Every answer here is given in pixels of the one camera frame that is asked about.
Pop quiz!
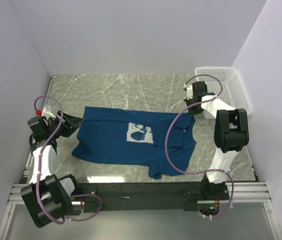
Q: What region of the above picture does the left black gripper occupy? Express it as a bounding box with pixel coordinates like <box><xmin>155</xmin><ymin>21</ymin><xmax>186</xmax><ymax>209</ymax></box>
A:
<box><xmin>46</xmin><ymin>110</ymin><xmax>84</xmax><ymax>139</ymax></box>

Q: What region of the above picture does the white perforated plastic basket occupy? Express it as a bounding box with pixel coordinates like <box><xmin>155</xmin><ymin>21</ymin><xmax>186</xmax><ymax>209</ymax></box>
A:
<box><xmin>194</xmin><ymin>66</ymin><xmax>253</xmax><ymax>116</ymax></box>

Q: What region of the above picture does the blue t-shirt with print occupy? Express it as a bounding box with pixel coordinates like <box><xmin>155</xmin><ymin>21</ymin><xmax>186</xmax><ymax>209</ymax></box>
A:
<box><xmin>72</xmin><ymin>106</ymin><xmax>196</xmax><ymax>179</ymax></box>

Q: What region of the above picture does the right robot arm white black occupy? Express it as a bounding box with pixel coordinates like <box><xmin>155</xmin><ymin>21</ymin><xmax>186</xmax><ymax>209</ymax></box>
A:
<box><xmin>184</xmin><ymin>81</ymin><xmax>249</xmax><ymax>200</ymax></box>

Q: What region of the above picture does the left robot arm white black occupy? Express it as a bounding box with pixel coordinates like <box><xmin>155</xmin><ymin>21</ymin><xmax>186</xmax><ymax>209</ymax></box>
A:
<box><xmin>21</xmin><ymin>111</ymin><xmax>84</xmax><ymax>228</ymax></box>

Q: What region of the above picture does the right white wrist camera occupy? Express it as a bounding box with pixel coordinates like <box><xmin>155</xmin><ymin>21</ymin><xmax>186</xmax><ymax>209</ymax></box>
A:
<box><xmin>183</xmin><ymin>84</ymin><xmax>194</xmax><ymax>100</ymax></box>

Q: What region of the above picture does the aluminium frame rail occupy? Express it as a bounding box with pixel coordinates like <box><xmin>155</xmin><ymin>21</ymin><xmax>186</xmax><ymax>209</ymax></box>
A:
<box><xmin>6</xmin><ymin>77</ymin><xmax>282</xmax><ymax>240</ymax></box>

